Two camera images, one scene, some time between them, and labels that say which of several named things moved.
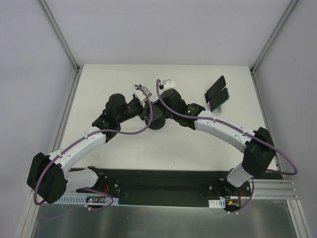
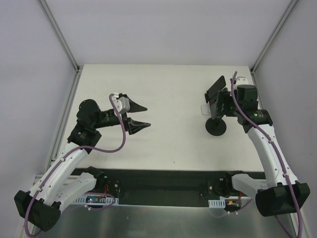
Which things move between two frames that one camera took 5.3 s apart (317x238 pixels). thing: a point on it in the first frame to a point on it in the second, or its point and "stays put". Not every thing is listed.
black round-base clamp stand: [156, 124] to [216, 126]
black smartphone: [157, 112] to [216, 106]
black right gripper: [156, 109] to [221, 102]
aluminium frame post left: [59, 36] stays put
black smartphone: [216, 87] stays put
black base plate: [166, 186] stays put
